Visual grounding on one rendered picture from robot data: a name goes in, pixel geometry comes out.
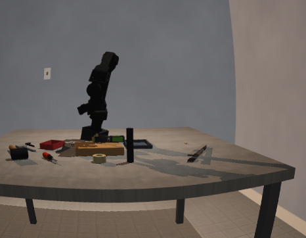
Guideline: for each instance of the red-handled screwdriver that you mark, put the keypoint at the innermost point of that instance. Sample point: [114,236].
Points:
[48,156]

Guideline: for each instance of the red open tray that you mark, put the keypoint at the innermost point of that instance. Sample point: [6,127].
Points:
[51,144]

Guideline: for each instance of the black mallet with wooden handle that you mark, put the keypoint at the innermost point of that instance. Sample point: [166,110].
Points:
[18,153]

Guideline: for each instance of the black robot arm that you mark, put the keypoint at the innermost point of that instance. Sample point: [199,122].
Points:
[100,75]

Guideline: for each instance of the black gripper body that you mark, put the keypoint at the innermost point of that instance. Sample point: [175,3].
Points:
[97,103]

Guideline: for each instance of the orange wooden board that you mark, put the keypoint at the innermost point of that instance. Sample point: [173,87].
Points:
[90,148]

